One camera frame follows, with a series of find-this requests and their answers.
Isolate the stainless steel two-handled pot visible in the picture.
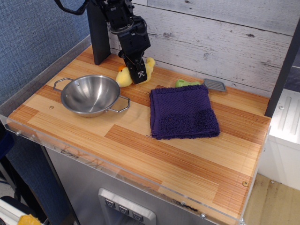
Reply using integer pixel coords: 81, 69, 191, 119
53, 75, 130, 117

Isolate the black vertical post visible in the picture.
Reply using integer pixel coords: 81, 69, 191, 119
86, 0, 111, 65
264, 21, 300, 117

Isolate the stainless steel cabinet front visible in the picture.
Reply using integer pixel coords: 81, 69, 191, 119
45, 146, 221, 225

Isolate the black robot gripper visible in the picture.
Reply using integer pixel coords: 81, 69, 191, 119
117, 16, 151, 84

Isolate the black vertical post left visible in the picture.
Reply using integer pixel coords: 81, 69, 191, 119
86, 0, 111, 65

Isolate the silver button control panel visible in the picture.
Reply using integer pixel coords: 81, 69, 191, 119
98, 188, 157, 225

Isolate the purple folded towel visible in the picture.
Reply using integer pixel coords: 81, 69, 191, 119
150, 85, 220, 140

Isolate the black vertical post right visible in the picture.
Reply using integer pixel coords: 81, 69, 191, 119
264, 21, 300, 117

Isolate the yellow plush duck toy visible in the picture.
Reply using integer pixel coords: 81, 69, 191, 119
115, 57, 155, 88

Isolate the green handled grey spatula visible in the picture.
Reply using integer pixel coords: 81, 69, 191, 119
175, 79, 226, 92

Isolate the white side appliance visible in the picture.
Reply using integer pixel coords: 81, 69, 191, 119
258, 89, 300, 190

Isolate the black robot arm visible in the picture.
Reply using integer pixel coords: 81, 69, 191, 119
56, 0, 150, 84

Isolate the yellow tape piece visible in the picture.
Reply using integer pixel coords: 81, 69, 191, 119
17, 214, 42, 225

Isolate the clear acrylic front guard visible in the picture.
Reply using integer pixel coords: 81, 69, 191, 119
1, 112, 270, 225

